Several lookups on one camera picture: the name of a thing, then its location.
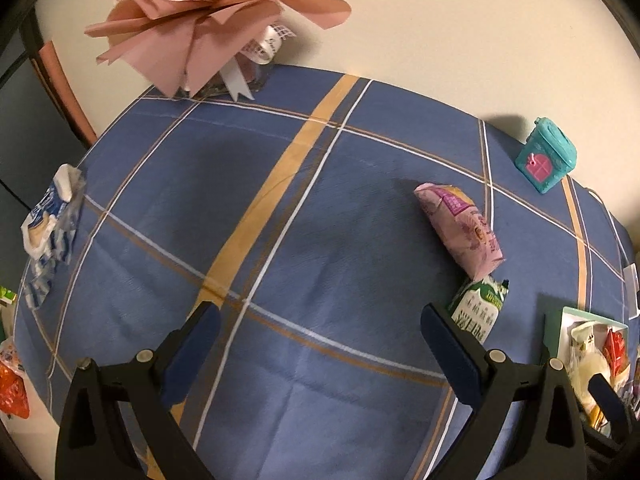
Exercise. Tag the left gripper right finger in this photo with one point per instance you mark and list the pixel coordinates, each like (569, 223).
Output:
(548, 442)

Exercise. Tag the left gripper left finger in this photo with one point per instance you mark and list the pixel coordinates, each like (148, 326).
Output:
(93, 442)

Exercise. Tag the small green white packet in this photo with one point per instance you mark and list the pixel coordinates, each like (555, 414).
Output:
(477, 305)

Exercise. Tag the red heart snack bag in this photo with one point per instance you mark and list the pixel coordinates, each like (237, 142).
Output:
(614, 351)

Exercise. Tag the pink purple snack packet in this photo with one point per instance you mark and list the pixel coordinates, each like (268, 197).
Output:
(461, 227)

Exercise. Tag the white round bun packet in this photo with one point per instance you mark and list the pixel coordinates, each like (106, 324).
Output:
(589, 365)

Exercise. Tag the orange plastic bag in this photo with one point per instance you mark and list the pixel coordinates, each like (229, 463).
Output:
(13, 395)

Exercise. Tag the green rimmed white tray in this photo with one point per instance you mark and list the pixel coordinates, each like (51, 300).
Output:
(571, 333)

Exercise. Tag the blue white crumpled wrapper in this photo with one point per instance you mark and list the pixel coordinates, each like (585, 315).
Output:
(49, 232)

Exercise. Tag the teal toy house box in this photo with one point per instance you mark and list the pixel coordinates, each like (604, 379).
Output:
(547, 156)

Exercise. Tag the blue plaid tablecloth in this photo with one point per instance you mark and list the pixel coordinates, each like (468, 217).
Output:
(296, 215)

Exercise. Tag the pink flower bouquet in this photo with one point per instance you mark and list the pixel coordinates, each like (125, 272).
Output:
(183, 44)

